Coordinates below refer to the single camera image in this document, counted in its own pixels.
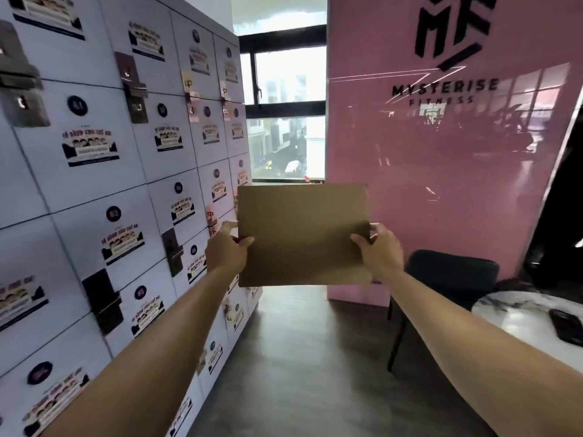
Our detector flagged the person's right hand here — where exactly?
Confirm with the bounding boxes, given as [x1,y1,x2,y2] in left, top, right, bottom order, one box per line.
[350,222,405,281]

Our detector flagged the person's left hand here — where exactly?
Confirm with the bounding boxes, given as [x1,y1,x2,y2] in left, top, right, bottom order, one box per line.
[204,221,255,275]

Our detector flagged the brown cardboard sheet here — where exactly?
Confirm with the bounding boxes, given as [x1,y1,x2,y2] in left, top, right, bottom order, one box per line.
[236,184,373,288]

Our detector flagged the person's right forearm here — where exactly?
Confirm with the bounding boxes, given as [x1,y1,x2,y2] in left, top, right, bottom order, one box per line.
[370,268,583,437]

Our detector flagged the person's left forearm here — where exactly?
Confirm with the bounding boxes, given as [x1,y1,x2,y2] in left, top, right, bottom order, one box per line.
[40,265,241,437]

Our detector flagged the black chair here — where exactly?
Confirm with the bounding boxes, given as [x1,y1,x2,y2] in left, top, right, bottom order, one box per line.
[387,249,501,373]

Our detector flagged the black framed window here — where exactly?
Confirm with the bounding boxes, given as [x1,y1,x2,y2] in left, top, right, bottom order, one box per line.
[232,24,328,184]

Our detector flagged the white locker cabinet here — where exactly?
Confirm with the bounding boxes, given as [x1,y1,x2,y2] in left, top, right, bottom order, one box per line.
[0,0,264,437]

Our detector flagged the white marble round table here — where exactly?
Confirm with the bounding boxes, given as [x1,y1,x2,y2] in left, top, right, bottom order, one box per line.
[471,290,583,374]

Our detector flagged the group of printed locker stickers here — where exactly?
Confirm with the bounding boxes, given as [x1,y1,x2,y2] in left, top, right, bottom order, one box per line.
[0,0,261,437]

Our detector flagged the group of metal locker latches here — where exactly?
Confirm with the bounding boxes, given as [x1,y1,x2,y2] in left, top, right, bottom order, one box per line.
[0,20,249,376]

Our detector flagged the black logo lettering sign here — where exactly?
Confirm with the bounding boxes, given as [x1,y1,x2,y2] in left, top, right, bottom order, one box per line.
[391,0,500,108]

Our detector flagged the black flat pouch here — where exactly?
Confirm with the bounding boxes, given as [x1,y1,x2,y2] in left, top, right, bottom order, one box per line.
[548,308,583,347]

